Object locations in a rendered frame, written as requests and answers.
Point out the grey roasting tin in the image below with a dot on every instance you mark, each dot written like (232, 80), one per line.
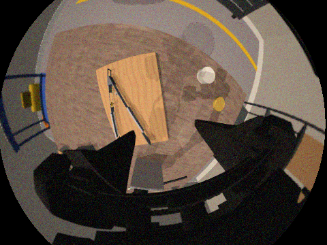
(89, 147)

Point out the grey jar with wooden lid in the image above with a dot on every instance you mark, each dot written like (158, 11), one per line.
(63, 148)

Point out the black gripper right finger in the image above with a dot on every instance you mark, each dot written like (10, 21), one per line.
(227, 141)

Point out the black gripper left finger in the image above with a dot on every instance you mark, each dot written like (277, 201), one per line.
(111, 163)

